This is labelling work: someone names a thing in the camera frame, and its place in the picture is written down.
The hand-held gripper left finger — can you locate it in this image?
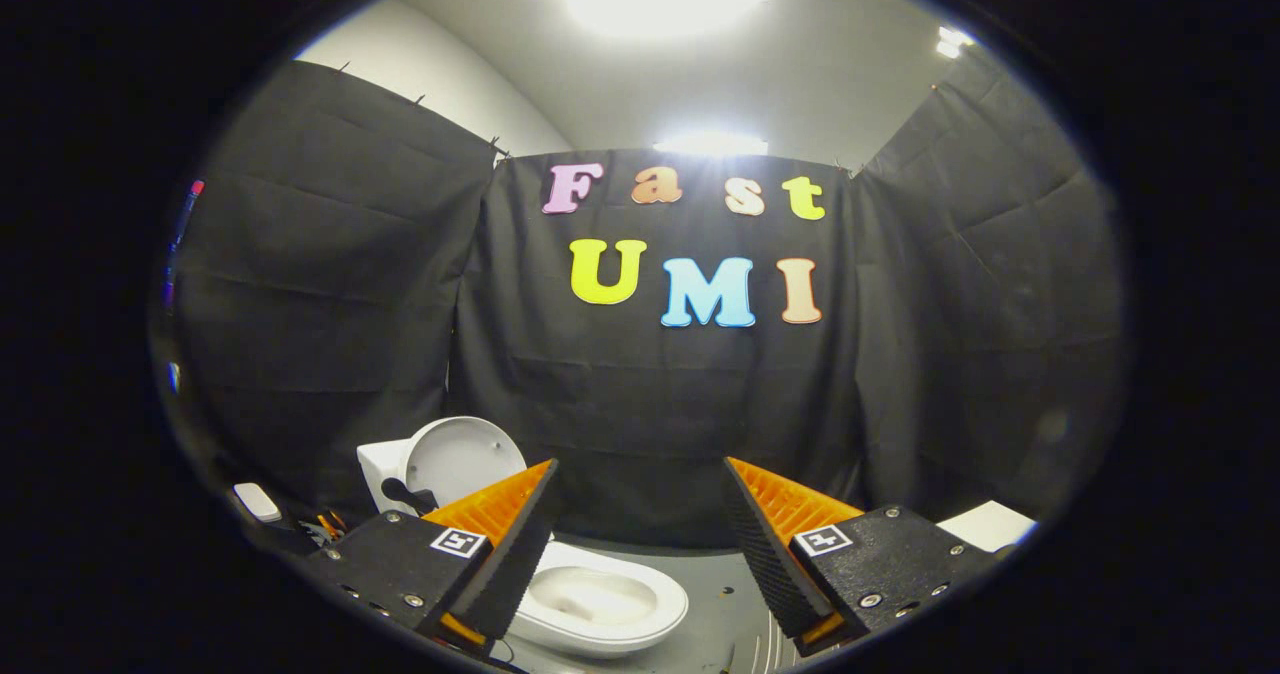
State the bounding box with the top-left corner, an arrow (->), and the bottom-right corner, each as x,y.
305,459 -> 561,655

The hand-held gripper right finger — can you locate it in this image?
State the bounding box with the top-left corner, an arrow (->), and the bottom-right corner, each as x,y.
722,456 -> 1001,657

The white toilet lid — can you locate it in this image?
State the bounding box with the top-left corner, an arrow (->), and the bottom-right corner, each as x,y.
380,416 -> 528,517

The white ceramic toilet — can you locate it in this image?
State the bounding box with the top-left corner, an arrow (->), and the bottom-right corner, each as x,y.
357,439 -> 691,660

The black backdrop cloth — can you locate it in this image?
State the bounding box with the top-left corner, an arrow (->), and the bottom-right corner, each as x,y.
150,49 -> 1126,550

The grey cabinet with white top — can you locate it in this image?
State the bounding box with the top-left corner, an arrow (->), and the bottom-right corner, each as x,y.
735,500 -> 1039,673

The white plastic device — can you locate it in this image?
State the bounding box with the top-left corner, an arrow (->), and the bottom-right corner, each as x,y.
233,482 -> 283,525

